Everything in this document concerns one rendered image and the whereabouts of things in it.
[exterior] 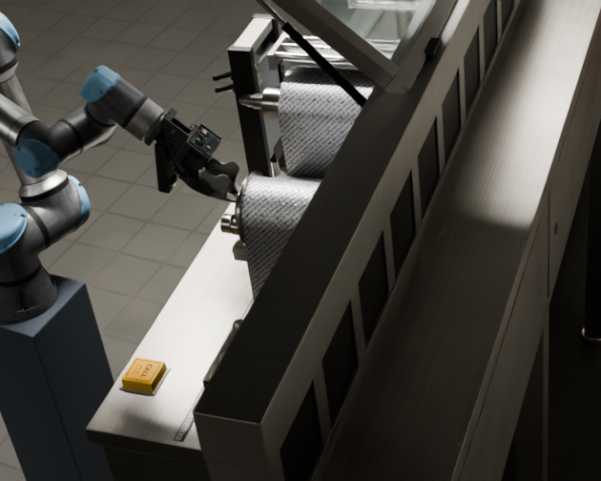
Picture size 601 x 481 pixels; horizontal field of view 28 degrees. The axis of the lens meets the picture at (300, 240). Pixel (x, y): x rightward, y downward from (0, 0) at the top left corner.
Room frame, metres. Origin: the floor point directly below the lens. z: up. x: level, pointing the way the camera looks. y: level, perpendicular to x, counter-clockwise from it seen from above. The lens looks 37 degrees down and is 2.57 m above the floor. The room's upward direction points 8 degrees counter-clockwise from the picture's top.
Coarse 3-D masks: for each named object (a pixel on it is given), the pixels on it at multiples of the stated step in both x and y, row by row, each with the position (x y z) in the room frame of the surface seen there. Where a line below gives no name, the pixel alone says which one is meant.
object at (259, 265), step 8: (248, 256) 1.84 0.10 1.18; (256, 256) 1.83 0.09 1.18; (264, 256) 1.82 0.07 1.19; (256, 264) 1.83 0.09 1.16; (264, 264) 1.82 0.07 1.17; (272, 264) 1.82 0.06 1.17; (256, 272) 1.83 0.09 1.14; (264, 272) 1.82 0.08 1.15; (256, 280) 1.83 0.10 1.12; (264, 280) 1.82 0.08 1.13; (256, 288) 1.83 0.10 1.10; (256, 296) 1.84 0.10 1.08
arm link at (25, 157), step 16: (0, 96) 2.09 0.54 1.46; (0, 112) 2.04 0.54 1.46; (16, 112) 2.04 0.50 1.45; (0, 128) 2.02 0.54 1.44; (16, 128) 2.00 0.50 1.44; (32, 128) 1.99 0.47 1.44; (48, 128) 1.99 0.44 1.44; (64, 128) 1.98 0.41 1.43; (16, 144) 1.98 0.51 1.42; (32, 144) 1.94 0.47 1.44; (48, 144) 1.94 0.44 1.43; (64, 144) 1.96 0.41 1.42; (80, 144) 1.98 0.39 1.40; (16, 160) 1.95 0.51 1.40; (32, 160) 1.92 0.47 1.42; (48, 160) 1.93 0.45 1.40; (64, 160) 1.95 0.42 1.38; (32, 176) 1.92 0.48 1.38
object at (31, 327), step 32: (64, 288) 2.19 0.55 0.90; (0, 320) 2.11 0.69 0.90; (32, 320) 2.09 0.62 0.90; (64, 320) 2.12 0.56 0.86; (0, 352) 2.10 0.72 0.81; (32, 352) 2.04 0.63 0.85; (64, 352) 2.09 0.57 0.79; (96, 352) 2.18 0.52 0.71; (0, 384) 2.12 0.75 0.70; (32, 384) 2.06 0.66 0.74; (64, 384) 2.07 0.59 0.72; (96, 384) 2.15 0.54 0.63; (32, 416) 2.08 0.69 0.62; (64, 416) 2.04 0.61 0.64; (32, 448) 2.10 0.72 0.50; (64, 448) 2.04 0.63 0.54; (96, 448) 2.10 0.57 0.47; (32, 480) 2.13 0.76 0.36; (64, 480) 2.06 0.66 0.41; (96, 480) 2.07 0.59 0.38
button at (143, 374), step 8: (136, 360) 1.88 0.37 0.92; (144, 360) 1.87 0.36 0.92; (152, 360) 1.87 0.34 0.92; (128, 368) 1.86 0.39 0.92; (136, 368) 1.85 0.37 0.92; (144, 368) 1.85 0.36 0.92; (152, 368) 1.84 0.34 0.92; (160, 368) 1.84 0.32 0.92; (128, 376) 1.83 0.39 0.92; (136, 376) 1.83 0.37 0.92; (144, 376) 1.83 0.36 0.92; (152, 376) 1.82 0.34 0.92; (160, 376) 1.84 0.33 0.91; (128, 384) 1.82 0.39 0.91; (136, 384) 1.81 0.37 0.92; (144, 384) 1.81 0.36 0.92; (152, 384) 1.80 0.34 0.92
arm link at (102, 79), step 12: (96, 72) 2.01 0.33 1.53; (108, 72) 2.01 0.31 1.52; (84, 84) 1.99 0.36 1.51; (96, 84) 1.99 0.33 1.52; (108, 84) 1.99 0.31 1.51; (120, 84) 2.00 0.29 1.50; (84, 96) 1.99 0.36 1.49; (96, 96) 1.98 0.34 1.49; (108, 96) 1.98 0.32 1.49; (120, 96) 1.98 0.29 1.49; (132, 96) 1.98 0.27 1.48; (144, 96) 2.00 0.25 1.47; (96, 108) 1.99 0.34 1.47; (108, 108) 1.97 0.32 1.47; (120, 108) 1.96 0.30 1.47; (132, 108) 1.96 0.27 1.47; (108, 120) 1.99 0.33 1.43; (120, 120) 1.96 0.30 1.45
